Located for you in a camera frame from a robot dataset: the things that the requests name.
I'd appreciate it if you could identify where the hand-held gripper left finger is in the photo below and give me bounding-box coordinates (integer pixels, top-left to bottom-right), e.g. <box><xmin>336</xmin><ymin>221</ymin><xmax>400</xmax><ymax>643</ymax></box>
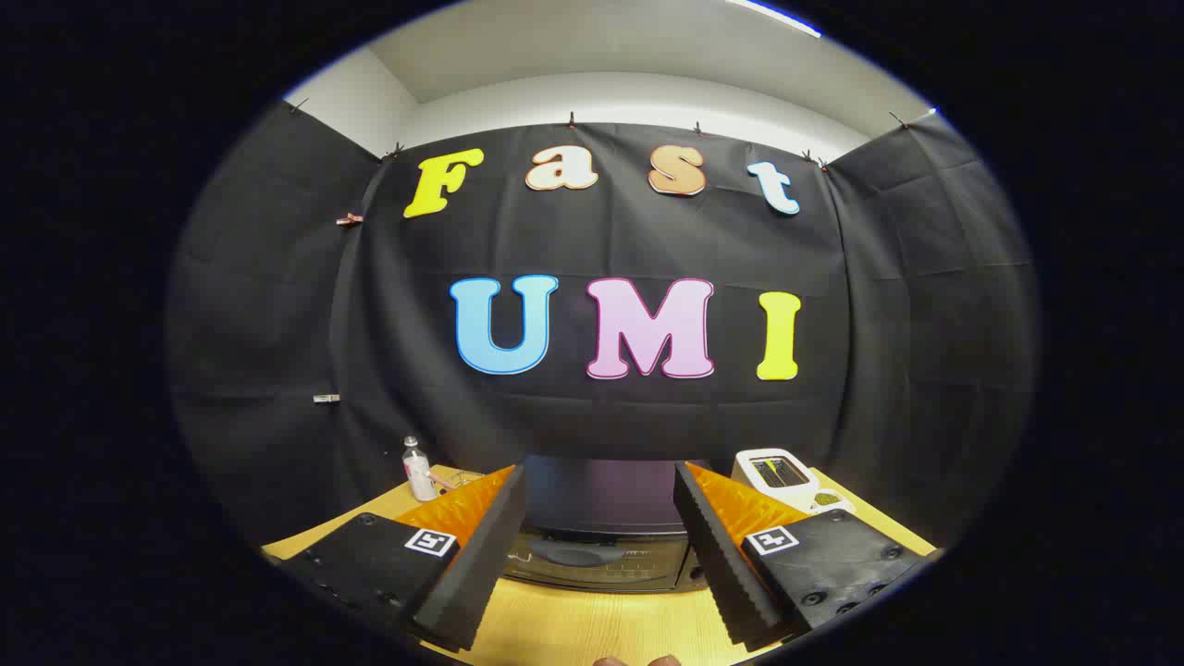
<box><xmin>262</xmin><ymin>462</ymin><xmax>528</xmax><ymax>653</ymax></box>

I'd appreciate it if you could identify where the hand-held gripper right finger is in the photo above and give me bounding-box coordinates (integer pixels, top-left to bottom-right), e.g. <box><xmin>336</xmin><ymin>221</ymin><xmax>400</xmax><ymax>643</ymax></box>
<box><xmin>672</xmin><ymin>461</ymin><xmax>946</xmax><ymax>653</ymax></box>

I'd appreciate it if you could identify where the black toaster oven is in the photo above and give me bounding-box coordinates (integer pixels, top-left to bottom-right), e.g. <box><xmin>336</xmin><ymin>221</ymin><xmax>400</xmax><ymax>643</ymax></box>
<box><xmin>499</xmin><ymin>455</ymin><xmax>713</xmax><ymax>593</ymax></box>

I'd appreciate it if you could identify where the white pop-up toaster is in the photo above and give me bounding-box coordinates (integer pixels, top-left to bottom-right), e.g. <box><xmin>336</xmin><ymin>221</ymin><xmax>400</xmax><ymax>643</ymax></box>
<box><xmin>731</xmin><ymin>449</ymin><xmax>821</xmax><ymax>512</ymax></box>

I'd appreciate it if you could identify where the small clear plastic bottle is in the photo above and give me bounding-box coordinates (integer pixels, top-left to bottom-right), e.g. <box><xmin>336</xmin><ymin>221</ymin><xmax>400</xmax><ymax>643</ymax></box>
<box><xmin>402</xmin><ymin>437</ymin><xmax>438</xmax><ymax>502</ymax></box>

